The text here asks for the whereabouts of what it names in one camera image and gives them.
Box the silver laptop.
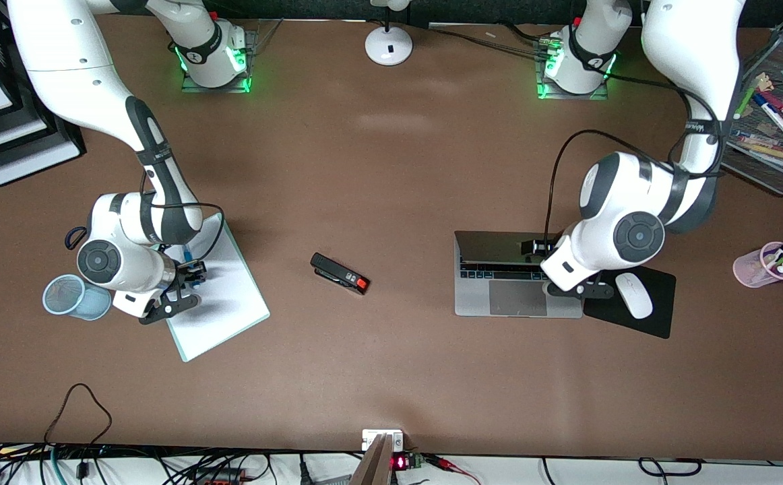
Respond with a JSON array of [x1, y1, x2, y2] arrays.
[[453, 230, 584, 319]]

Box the blue and white marker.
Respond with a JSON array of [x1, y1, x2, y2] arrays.
[[753, 92, 783, 143]]

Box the light green clipboard with paper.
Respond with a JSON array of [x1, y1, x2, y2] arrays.
[[160, 214, 271, 363]]

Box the white computer mouse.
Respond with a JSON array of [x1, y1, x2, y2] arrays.
[[615, 273, 654, 320]]

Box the black mouse pad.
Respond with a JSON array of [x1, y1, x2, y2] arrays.
[[582, 265, 677, 340]]

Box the light blue mesh pen cup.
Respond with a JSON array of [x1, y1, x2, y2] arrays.
[[42, 273, 113, 321]]

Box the black stapler with red tip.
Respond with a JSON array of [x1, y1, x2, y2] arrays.
[[310, 252, 370, 296]]

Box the pink translucent pen cup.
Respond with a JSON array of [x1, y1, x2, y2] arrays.
[[732, 241, 783, 289]]

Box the orange black connector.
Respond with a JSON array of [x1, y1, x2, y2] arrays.
[[193, 468, 249, 485]]

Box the yellow flat item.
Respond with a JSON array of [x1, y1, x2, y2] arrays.
[[742, 140, 783, 160]]

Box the white lamp base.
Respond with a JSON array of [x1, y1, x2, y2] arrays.
[[365, 0, 414, 67]]

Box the green pen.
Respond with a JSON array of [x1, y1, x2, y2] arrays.
[[734, 84, 761, 121]]

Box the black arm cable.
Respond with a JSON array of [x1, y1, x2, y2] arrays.
[[138, 168, 226, 265], [542, 71, 726, 251]]

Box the black looped cable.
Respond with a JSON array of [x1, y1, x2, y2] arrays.
[[44, 383, 113, 449]]

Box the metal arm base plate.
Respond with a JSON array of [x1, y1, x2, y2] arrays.
[[536, 40, 609, 100], [181, 30, 252, 94]]

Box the tangled black cables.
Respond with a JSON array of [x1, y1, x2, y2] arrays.
[[0, 441, 365, 485]]

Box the thin black cable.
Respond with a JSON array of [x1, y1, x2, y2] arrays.
[[637, 457, 703, 476]]

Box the black cable bundle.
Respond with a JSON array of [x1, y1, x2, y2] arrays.
[[429, 26, 561, 63]]

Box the red wire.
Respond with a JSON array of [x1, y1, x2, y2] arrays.
[[425, 455, 481, 485]]

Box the white mount bracket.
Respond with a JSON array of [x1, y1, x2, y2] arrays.
[[362, 429, 404, 452]]

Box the grey camera mount beam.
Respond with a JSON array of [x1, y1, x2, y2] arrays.
[[350, 433, 394, 485]]

